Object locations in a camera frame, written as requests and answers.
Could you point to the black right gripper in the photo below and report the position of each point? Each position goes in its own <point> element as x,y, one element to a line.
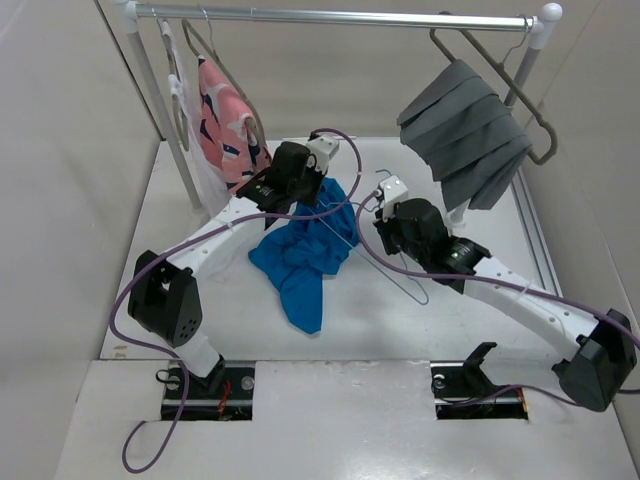
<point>385,225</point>

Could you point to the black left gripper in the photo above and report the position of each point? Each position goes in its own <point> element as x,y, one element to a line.
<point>318,177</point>

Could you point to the light blue wire hanger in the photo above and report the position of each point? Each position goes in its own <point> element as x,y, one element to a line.
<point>330,239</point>

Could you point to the blue t shirt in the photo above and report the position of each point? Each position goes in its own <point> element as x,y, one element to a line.
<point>299,255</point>

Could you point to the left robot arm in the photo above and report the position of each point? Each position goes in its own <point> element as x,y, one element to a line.
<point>166,301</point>

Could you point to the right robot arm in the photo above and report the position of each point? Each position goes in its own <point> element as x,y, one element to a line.
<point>597,350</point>

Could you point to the pink patterned shirt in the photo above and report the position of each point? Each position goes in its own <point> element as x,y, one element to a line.
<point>227,128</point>

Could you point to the taupe hanger with white garment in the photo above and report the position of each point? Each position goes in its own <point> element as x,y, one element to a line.
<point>178,87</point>

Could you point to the taupe hanger with pink shirt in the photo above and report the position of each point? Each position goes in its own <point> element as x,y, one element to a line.
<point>199,46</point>

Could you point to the grey pleated skirt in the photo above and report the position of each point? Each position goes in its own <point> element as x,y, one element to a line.
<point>461,129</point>

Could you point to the white garment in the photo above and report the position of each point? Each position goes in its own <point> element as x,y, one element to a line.
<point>214,193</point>

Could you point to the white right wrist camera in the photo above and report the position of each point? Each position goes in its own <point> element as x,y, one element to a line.
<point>393,190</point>

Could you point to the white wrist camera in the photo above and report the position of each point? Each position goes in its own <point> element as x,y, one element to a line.
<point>322,149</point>
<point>393,190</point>

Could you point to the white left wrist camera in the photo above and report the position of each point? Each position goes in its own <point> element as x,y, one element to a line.
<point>322,149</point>

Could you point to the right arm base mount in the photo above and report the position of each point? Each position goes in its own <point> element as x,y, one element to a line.
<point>462,391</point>

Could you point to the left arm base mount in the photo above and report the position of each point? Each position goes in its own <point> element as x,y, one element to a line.
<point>231,401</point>

